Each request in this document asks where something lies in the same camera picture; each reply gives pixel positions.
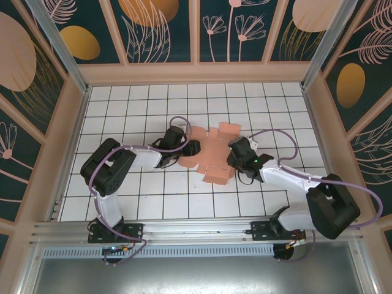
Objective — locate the pink paper box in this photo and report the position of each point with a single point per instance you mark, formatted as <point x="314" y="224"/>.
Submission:
<point x="211" y="147"/>

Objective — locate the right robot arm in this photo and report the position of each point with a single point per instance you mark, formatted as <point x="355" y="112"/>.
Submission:
<point x="333" y="205"/>

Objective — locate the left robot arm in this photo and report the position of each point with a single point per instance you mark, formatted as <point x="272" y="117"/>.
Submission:
<point x="107" y="171"/>

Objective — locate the small circuit board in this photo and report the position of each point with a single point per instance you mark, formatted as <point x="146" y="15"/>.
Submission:
<point x="114" y="248"/>

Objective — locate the grey metal sheet panel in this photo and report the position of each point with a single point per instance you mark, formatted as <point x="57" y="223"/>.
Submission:
<point x="196" y="275"/>

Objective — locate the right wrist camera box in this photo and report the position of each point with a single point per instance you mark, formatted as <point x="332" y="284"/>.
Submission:
<point x="253" y="143"/>

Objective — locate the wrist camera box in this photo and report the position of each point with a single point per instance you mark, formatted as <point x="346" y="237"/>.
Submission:
<point x="253" y="143"/>
<point x="186" y="130"/>

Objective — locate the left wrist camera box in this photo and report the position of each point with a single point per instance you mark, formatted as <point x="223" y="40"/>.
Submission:
<point x="186" y="130"/>

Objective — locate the thin aluminium side rail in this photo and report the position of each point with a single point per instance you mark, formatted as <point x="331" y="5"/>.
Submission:
<point x="72" y="147"/>
<point x="316" y="122"/>

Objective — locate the wide aluminium frame rail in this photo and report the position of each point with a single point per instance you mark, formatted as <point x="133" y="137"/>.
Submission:
<point x="196" y="228"/>

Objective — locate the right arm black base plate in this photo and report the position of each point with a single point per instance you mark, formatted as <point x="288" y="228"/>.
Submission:
<point x="260" y="231"/>

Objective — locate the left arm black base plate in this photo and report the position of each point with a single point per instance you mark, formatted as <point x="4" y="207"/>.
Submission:
<point x="134" y="231"/>

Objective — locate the aluminium corner post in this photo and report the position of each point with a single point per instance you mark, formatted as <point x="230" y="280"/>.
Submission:
<point x="59" y="46"/>
<point x="324" y="46"/>

